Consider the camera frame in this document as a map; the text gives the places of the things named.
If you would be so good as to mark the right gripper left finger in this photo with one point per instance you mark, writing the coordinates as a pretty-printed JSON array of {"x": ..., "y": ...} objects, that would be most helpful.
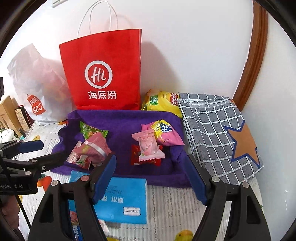
[{"x": 52, "y": 220}]

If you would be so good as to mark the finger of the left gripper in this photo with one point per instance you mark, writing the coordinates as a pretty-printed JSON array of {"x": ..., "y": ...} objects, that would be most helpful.
[
  {"x": 13, "y": 148},
  {"x": 34, "y": 165}
]

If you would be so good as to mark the brown wooden door frame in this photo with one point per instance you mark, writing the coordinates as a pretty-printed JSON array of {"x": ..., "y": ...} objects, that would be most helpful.
[{"x": 255, "y": 56}]

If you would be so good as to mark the pink crinkled snack bag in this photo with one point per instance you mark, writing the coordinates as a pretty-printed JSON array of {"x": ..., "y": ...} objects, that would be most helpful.
[{"x": 91, "y": 153}]

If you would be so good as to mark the green snack packet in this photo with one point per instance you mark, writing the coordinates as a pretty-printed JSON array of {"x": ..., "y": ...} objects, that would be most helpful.
[{"x": 88, "y": 131}]

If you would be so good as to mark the white Miniso plastic bag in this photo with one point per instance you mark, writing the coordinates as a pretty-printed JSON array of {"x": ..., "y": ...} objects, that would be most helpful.
[{"x": 44, "y": 94}]

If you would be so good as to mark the red candy packet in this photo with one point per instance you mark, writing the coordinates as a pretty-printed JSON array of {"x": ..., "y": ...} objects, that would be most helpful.
[{"x": 134, "y": 158}]

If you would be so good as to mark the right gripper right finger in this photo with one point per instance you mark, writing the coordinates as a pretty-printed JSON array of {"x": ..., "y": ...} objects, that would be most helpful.
[{"x": 246, "y": 220}]

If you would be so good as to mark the red Haidilao paper bag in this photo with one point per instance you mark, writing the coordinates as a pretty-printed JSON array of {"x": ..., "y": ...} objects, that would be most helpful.
[{"x": 103, "y": 69}]

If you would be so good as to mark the brown patterned box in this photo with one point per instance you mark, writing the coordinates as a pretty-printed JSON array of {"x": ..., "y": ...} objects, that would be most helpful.
[{"x": 24, "y": 119}]

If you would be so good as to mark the pink yellow snack bag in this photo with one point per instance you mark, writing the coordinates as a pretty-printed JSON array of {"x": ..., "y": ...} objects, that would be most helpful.
[{"x": 164, "y": 133}]

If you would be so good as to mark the yellow chips bag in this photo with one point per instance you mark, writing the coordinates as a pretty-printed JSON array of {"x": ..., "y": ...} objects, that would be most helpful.
[{"x": 156, "y": 100}]

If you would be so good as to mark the grey checked folded cloth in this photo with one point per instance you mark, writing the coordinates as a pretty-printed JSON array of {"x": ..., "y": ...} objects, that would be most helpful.
[{"x": 219, "y": 137}]

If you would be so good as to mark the purple towel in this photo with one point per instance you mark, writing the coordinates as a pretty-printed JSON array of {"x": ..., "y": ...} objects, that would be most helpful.
[{"x": 121, "y": 124}]

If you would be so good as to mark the white fruit print tablecloth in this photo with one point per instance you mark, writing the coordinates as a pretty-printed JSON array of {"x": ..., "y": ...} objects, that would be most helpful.
[{"x": 169, "y": 210}]

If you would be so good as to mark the wooden chair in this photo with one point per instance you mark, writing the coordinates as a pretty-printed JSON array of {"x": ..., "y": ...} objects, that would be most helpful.
[{"x": 8, "y": 116}]

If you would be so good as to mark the blue tissue pack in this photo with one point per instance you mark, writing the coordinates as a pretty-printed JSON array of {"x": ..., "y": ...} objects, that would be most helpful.
[{"x": 122, "y": 212}]

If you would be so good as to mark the pink white candy packet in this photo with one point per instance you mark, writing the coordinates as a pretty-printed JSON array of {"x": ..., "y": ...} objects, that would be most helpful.
[{"x": 149, "y": 148}]

